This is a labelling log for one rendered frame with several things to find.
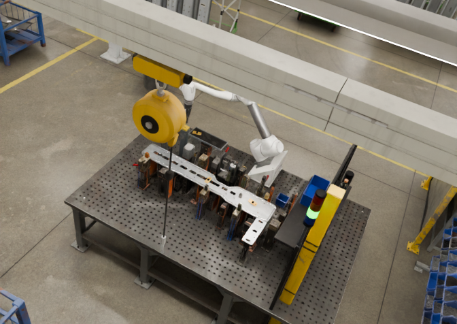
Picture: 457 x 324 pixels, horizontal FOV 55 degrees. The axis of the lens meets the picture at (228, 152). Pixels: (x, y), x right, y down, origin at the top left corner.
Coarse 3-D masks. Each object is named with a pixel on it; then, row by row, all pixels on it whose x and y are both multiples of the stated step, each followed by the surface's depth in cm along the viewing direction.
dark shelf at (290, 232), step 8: (312, 176) 423; (296, 208) 389; (304, 208) 391; (288, 216) 381; (296, 216) 382; (304, 216) 383; (288, 224) 374; (296, 224) 376; (280, 232) 366; (288, 232) 368; (296, 232) 369; (280, 240) 360; (288, 240) 361; (296, 240) 362
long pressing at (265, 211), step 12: (156, 156) 416; (168, 156) 418; (168, 168) 407; (180, 168) 408; (192, 168) 411; (192, 180) 400; (204, 180) 401; (216, 180) 403; (216, 192) 394; (228, 192) 395; (240, 192) 398; (264, 204) 391; (264, 216) 380
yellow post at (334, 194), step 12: (336, 192) 272; (324, 204) 277; (336, 204) 272; (324, 216) 283; (312, 228) 295; (324, 228) 288; (312, 240) 300; (300, 252) 314; (312, 252) 306; (300, 264) 320; (300, 276) 328; (288, 288) 342; (288, 300) 351
